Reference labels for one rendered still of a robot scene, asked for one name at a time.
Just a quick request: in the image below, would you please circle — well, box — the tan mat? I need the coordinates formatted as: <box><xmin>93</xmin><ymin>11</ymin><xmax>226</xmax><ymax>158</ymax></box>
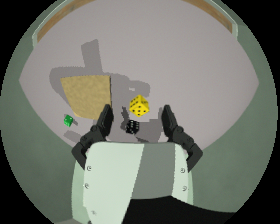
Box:
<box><xmin>60</xmin><ymin>75</ymin><xmax>112</xmax><ymax>120</ymax></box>

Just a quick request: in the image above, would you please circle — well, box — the yellow die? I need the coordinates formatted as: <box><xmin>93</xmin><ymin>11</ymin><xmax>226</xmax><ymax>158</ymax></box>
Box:
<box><xmin>129</xmin><ymin>95</ymin><xmax>149</xmax><ymax>117</ymax></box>

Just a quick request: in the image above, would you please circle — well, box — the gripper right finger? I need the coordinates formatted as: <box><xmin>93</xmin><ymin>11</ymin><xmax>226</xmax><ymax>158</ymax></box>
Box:
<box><xmin>161</xmin><ymin>105</ymin><xmax>203</xmax><ymax>173</ymax></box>

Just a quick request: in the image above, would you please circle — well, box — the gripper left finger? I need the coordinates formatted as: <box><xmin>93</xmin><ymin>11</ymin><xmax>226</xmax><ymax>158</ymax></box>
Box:
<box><xmin>71</xmin><ymin>104</ymin><xmax>114</xmax><ymax>171</ymax></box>

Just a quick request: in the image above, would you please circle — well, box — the black die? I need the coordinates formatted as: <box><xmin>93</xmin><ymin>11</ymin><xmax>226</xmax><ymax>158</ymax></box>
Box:
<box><xmin>126</xmin><ymin>120</ymin><xmax>139</xmax><ymax>135</ymax></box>

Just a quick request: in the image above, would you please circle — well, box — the green die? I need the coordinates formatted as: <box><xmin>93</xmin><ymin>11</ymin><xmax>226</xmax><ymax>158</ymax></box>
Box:
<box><xmin>64</xmin><ymin>115</ymin><xmax>73</xmax><ymax>127</ymax></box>

